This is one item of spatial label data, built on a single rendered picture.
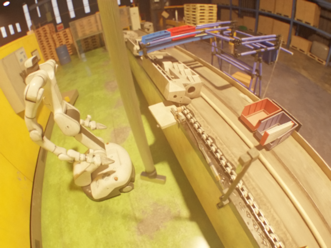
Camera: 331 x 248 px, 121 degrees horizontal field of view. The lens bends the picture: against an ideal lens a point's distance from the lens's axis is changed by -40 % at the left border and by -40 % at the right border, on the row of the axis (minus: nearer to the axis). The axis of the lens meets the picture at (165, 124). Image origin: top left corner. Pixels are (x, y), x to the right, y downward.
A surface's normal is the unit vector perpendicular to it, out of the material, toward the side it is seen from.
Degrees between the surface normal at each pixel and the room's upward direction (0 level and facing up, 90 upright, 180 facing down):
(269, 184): 0
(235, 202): 0
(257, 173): 0
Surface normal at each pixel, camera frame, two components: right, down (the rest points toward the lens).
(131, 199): -0.08, -0.72
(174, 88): 0.27, -0.23
